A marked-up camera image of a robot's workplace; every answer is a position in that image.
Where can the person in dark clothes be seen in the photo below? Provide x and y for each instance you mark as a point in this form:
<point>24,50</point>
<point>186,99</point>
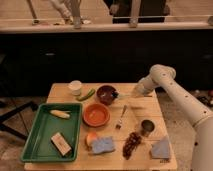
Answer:
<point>143,11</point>

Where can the metal fork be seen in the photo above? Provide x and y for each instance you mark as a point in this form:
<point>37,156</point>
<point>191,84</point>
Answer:
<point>119,123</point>

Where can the green chili pepper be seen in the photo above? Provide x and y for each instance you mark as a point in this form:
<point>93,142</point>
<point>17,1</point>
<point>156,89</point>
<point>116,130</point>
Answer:
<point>85,97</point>

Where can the dark red grape bunch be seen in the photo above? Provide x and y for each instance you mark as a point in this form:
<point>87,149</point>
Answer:
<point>131,143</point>

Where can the wooden block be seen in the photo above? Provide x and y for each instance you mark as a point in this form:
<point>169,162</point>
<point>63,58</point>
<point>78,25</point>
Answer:
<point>61,144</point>

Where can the green plastic tray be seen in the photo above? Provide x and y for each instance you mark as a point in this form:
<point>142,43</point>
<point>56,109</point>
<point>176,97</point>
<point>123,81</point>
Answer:
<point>38,147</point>

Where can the orange clay bowl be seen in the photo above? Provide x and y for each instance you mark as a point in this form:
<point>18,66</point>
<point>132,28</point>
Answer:
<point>96,115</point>

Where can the dark brown bowl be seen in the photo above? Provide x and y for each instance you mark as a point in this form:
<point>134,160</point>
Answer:
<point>106,94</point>

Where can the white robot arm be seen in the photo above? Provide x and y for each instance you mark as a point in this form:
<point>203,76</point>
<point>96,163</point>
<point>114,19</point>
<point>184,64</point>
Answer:
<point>198,115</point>

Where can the dark metal cup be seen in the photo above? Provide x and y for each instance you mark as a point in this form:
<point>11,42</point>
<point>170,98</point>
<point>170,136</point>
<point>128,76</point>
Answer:
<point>147,126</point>

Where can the blue sponge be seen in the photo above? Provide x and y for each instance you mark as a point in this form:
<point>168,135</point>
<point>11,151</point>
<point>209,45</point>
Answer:
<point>103,145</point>

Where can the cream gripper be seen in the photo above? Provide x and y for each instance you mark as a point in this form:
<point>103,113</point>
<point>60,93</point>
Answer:
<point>136,93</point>

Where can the orange peach fruit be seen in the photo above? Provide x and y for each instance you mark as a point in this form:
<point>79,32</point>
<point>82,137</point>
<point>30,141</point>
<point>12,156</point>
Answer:
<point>90,138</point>

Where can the blue folded cloth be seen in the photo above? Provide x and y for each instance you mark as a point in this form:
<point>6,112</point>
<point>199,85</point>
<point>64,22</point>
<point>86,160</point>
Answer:
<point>161,149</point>

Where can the wooden table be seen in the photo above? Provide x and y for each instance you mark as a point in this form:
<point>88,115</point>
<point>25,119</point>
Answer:
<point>141,160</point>

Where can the white paper cup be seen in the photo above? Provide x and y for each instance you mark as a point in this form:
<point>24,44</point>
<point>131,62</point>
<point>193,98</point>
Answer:
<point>75,87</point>

